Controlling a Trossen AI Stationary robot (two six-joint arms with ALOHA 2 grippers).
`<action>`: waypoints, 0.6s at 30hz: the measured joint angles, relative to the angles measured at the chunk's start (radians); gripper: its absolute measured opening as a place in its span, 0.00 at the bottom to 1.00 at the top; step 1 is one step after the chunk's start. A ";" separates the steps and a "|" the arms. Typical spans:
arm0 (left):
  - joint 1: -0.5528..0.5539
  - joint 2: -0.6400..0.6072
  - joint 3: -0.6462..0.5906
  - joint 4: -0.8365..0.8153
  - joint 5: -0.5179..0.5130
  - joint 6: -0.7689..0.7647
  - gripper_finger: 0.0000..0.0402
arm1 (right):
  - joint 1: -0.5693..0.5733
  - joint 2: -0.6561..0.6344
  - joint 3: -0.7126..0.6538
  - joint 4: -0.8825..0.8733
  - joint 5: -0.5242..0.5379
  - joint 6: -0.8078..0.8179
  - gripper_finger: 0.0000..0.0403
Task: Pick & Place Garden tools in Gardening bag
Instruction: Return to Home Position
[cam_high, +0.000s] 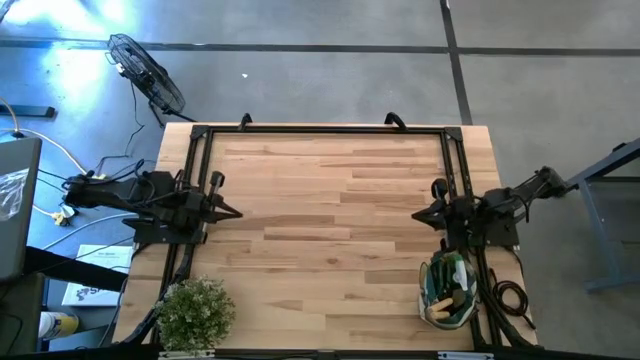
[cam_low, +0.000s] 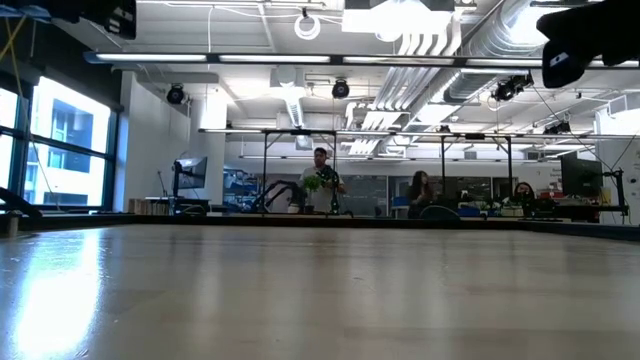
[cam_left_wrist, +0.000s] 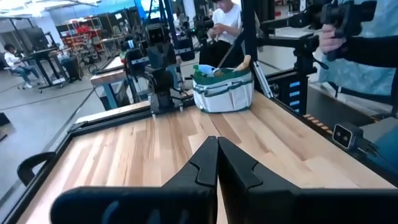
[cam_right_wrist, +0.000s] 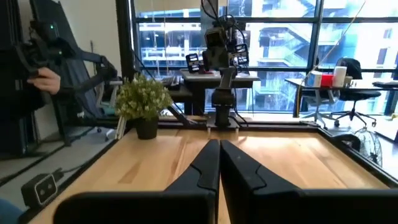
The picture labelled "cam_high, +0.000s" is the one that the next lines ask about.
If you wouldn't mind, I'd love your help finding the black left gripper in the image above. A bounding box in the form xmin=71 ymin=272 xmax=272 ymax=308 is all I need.
xmin=184 ymin=170 xmax=245 ymax=235

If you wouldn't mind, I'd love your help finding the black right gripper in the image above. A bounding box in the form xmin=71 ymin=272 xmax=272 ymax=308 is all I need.
xmin=410 ymin=177 xmax=477 ymax=237

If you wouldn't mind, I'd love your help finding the green spray bottle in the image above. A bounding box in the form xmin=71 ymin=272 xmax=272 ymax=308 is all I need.
xmin=452 ymin=257 xmax=470 ymax=292

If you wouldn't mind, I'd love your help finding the beige green gardening bag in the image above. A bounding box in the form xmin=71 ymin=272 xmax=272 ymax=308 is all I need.
xmin=417 ymin=249 xmax=480 ymax=331

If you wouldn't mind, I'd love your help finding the clear plastic bag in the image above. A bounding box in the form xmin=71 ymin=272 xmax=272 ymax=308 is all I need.
xmin=0 ymin=167 xmax=30 ymax=222

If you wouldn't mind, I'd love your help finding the artificial green potted plant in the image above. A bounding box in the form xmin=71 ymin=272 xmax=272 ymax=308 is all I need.
xmin=155 ymin=277 xmax=237 ymax=354

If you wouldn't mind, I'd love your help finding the white printed box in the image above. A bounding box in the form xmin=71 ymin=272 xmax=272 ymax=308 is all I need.
xmin=61 ymin=243 xmax=135 ymax=308

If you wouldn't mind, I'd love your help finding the white blue strip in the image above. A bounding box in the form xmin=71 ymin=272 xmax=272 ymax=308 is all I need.
xmin=438 ymin=351 xmax=495 ymax=360

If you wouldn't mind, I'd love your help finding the black floor fan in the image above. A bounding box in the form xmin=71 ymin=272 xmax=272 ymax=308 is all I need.
xmin=105 ymin=33 xmax=197 ymax=126

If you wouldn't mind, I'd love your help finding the black diagonal beam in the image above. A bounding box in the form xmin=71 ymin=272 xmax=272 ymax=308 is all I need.
xmin=22 ymin=246 xmax=130 ymax=294

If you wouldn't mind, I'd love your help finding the white yellow power plug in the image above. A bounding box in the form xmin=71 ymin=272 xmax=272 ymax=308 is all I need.
xmin=51 ymin=202 xmax=77 ymax=227

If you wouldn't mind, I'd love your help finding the grey equipment case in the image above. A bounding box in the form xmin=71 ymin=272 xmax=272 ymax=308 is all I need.
xmin=0 ymin=137 xmax=44 ymax=281

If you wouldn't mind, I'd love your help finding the yellow white can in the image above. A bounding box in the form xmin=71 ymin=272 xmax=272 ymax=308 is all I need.
xmin=37 ymin=310 xmax=81 ymax=342

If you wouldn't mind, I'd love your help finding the black floor bar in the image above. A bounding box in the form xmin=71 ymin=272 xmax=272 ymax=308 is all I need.
xmin=0 ymin=104 xmax=57 ymax=120

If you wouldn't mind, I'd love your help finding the dark grey cabinet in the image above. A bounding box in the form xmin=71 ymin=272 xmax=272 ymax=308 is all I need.
xmin=0 ymin=272 xmax=47 ymax=357

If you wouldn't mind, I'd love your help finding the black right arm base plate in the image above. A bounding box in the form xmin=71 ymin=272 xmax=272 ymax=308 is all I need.
xmin=447 ymin=207 xmax=521 ymax=247

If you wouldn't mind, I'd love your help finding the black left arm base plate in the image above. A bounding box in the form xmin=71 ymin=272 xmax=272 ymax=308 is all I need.
xmin=122 ymin=204 xmax=206 ymax=246

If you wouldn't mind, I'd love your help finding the coiled black cable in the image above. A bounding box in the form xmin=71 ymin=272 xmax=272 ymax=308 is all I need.
xmin=489 ymin=268 xmax=537 ymax=331

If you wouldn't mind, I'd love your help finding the black table frame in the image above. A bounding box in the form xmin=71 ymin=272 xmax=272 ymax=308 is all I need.
xmin=113 ymin=122 xmax=540 ymax=360

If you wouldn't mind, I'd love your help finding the blue grey metal bench frame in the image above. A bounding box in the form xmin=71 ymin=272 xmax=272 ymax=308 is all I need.
xmin=551 ymin=137 xmax=640 ymax=295

